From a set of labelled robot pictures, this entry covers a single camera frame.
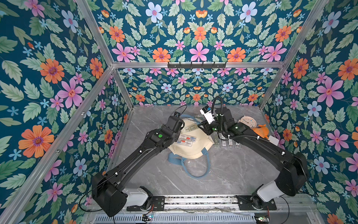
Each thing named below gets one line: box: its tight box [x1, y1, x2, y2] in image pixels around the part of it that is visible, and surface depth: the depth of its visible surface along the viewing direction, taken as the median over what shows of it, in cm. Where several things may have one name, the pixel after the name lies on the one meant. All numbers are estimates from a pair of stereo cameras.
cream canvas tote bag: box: [167, 117, 215, 179], surface depth 92 cm
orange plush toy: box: [251, 124, 269, 140], surface depth 98 cm
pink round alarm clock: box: [237, 115, 257, 128], surface depth 110 cm
